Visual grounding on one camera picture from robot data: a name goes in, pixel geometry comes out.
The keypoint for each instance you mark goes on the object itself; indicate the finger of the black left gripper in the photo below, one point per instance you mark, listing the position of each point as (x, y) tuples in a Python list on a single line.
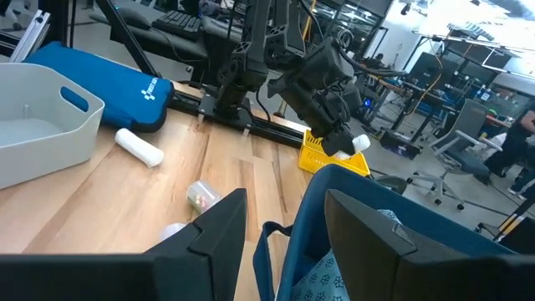
[(337, 142)]

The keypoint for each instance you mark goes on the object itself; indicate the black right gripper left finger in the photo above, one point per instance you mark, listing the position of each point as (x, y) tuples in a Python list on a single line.
[(125, 280)]

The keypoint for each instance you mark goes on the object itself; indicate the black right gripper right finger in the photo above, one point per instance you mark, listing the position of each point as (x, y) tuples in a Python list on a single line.
[(418, 280)]

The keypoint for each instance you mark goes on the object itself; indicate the white gauze roll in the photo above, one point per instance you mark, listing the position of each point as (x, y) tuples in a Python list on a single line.
[(359, 144), (139, 147)]

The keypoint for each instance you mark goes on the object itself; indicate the small clear plastic cup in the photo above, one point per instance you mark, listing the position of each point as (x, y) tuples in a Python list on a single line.
[(171, 231)]

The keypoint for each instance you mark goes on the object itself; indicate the blue fabric basket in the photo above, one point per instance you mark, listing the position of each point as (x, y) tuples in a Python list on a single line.
[(305, 217)]

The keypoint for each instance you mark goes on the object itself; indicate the patterned light blue gown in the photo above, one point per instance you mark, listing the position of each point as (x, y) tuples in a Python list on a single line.
[(322, 280)]

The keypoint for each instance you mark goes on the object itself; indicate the clear cup with coloured pills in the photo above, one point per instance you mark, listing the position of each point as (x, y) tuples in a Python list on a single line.
[(203, 196)]

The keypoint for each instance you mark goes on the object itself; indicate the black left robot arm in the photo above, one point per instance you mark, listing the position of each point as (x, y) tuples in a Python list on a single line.
[(246, 62)]

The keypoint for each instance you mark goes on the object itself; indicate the yellow plastic basket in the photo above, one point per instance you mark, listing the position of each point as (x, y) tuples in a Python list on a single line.
[(317, 159)]

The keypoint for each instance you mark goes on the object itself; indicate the grey plastic bin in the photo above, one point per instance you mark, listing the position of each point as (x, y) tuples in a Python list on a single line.
[(42, 142)]

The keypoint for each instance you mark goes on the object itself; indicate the person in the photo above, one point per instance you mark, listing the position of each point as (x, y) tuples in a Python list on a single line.
[(514, 146), (379, 58)]

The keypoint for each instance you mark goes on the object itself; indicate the grey office chair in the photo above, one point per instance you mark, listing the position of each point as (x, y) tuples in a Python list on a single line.
[(460, 146)]

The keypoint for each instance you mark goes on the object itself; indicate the black desk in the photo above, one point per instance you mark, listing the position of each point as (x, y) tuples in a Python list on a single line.
[(175, 44)]

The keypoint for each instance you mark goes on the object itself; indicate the black keyboard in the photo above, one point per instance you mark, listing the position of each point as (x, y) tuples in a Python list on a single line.
[(177, 24)]

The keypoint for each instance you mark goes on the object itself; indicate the blue first aid pouch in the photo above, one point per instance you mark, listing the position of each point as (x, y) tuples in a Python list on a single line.
[(108, 88)]

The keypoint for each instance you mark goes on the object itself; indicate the silver aluminium extrusion bar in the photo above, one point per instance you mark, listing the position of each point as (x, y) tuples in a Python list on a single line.
[(31, 35)]

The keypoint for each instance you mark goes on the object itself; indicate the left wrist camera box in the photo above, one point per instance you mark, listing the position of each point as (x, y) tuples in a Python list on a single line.
[(326, 62)]

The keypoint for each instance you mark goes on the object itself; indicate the yellow black striped post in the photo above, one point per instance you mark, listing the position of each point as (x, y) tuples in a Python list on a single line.
[(516, 217)]

